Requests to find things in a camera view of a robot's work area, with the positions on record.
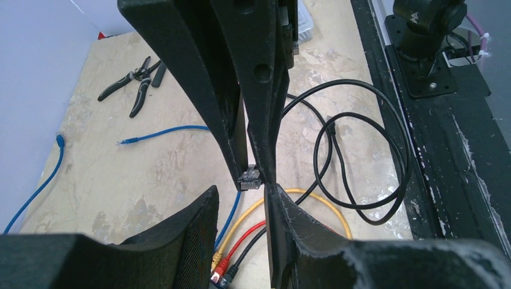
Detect yellow ethernet cable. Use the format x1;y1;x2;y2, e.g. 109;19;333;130
210;188;354;272

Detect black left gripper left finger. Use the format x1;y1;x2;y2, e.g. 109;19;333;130
1;186;219;288

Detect clear plastic screw box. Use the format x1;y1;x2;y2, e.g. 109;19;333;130
297;0;314;44

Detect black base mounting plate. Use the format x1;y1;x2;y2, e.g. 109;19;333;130
351;1;510;256

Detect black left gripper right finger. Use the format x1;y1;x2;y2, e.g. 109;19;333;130
264;184;510;288

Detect black wire stripper pliers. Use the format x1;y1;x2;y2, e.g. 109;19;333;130
97;55;162;119

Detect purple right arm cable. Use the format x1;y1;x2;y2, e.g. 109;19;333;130
465;13;491;64

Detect red ethernet cable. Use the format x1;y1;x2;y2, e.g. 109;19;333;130
210;220;268;285

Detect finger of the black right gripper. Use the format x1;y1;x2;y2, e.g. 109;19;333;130
118;0;248;187
212;1;298;184

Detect black cable with plug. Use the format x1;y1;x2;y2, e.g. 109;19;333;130
217;95;334;289

